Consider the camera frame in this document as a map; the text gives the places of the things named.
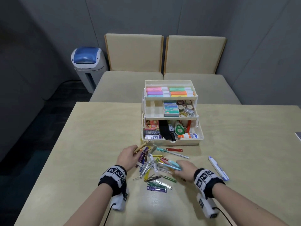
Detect white green correction tape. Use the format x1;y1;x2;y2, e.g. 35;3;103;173
174;121;185;136

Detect grey blue-lid paper shredder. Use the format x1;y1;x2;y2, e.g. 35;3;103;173
71;46;108;94

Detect white pen teal cap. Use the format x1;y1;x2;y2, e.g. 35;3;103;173
156;148;190;159

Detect black camera cable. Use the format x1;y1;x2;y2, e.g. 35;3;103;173
103;203;117;226
213;207;233;226

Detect tan handled scissors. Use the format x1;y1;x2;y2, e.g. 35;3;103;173
133;140;151;154

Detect white purple marker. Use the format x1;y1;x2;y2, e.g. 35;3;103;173
208;156;229;181

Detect pink cartoon card pack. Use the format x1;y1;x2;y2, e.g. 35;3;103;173
145;120;160;130

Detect person's left hand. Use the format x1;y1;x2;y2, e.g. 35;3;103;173
116;145;143;172

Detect person's right hand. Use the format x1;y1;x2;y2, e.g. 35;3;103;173
174;160;199;182

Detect person's left forearm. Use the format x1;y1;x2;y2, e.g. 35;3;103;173
63;183;113;226

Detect beige sofa chair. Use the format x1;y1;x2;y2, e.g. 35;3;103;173
90;33;164;103
163;35;241;105

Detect person's right forearm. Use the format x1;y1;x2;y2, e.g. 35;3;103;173
211;182;288;226

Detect pile of metal paper clips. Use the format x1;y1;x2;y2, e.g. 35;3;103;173
133;146;174;181

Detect white glue bottle orange cap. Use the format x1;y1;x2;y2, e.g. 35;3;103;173
177;132;199;139

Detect cream tiered organizer box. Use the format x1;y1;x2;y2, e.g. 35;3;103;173
141;80;204;147

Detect black white marker wristband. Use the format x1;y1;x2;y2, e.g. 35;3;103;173
194;169;226;199
98;165;127;197

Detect purple pen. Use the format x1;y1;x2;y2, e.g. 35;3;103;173
136;148;146;168

